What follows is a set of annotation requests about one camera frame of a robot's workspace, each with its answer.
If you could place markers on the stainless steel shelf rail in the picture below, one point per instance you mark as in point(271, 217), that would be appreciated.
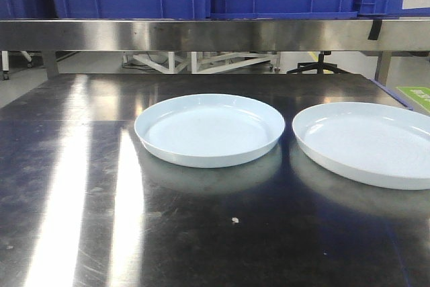
point(259, 35)

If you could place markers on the black office chair base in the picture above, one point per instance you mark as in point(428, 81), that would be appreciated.
point(320, 66)

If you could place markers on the black tape strip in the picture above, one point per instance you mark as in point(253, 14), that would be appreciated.
point(375, 29)

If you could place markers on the white metal frame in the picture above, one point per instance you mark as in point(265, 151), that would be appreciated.
point(198, 62)

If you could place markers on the light blue plate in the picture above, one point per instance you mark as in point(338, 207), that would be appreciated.
point(374, 144)
point(209, 130)

